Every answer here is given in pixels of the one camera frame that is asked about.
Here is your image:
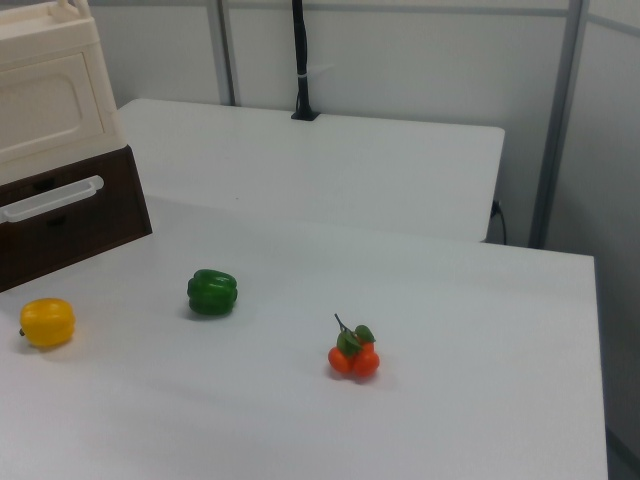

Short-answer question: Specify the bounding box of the cream cabinet door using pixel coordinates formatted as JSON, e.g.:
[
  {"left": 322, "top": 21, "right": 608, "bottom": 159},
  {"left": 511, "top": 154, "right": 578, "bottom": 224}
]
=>
[{"left": 0, "top": 51, "right": 105, "bottom": 166}]

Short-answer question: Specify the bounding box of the cream toy kitchen cabinet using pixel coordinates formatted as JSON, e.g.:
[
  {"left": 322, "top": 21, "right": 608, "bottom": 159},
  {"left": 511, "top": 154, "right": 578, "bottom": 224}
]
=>
[{"left": 0, "top": 0, "right": 125, "bottom": 187}]

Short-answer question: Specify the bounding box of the green toy bell pepper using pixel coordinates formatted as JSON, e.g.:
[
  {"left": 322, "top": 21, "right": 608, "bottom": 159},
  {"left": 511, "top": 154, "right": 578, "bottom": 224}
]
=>
[{"left": 187, "top": 268, "right": 239, "bottom": 317}]

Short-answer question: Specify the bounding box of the orange toy tangerine bunch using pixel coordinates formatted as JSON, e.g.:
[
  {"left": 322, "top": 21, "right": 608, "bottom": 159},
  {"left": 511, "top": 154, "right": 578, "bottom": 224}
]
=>
[{"left": 327, "top": 313, "right": 382, "bottom": 380}]

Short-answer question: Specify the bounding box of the brown toy drawer base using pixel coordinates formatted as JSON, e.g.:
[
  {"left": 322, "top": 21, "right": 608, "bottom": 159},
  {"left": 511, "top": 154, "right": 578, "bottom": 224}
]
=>
[{"left": 0, "top": 144, "right": 154, "bottom": 294}]

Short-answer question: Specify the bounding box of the yellow toy bell pepper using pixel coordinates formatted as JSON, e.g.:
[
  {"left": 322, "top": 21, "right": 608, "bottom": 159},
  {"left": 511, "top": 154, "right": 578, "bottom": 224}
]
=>
[{"left": 19, "top": 297, "right": 77, "bottom": 349}]

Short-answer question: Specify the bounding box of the black camera stand pole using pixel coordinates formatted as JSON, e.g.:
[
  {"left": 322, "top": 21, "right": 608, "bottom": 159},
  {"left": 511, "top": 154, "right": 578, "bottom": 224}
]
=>
[{"left": 290, "top": 0, "right": 321, "bottom": 122}]

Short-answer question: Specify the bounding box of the black power cable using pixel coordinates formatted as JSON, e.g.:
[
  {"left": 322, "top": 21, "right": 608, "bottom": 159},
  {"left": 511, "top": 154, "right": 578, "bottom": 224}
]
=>
[{"left": 491, "top": 199, "right": 508, "bottom": 246}]

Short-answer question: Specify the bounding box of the grey metal partition post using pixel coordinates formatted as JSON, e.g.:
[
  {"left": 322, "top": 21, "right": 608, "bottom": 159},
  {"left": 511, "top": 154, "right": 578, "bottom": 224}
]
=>
[
  {"left": 528, "top": 0, "right": 586, "bottom": 250},
  {"left": 207, "top": 0, "right": 237, "bottom": 107}
]

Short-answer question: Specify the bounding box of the white drawer handle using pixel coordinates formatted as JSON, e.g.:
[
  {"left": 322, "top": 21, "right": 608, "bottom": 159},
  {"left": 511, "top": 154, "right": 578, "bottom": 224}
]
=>
[{"left": 0, "top": 175, "right": 106, "bottom": 224}]

